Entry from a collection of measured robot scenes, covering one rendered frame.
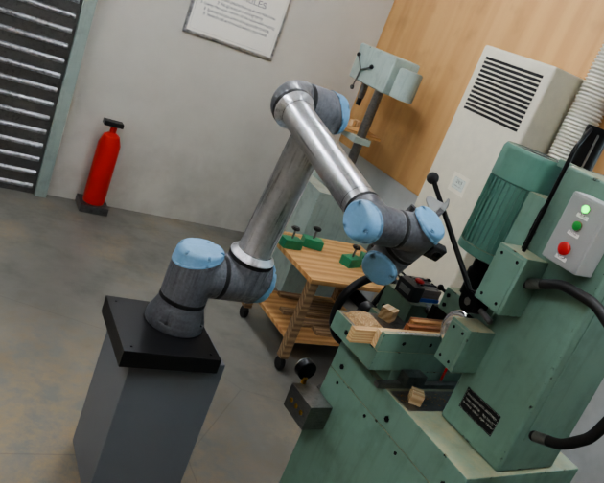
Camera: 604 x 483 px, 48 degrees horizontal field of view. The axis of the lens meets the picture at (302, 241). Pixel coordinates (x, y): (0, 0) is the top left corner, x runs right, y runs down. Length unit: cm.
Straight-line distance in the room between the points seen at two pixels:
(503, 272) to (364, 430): 60
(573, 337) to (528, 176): 43
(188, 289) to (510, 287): 95
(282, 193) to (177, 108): 264
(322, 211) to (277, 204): 208
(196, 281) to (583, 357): 108
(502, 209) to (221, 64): 307
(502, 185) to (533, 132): 156
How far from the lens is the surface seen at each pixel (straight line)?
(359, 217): 145
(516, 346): 171
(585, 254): 155
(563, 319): 164
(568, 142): 332
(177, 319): 209
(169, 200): 479
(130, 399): 213
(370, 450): 191
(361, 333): 177
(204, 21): 450
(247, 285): 212
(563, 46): 376
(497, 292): 165
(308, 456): 214
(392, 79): 404
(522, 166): 181
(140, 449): 227
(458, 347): 170
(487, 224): 184
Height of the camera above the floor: 161
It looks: 18 degrees down
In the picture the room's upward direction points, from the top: 22 degrees clockwise
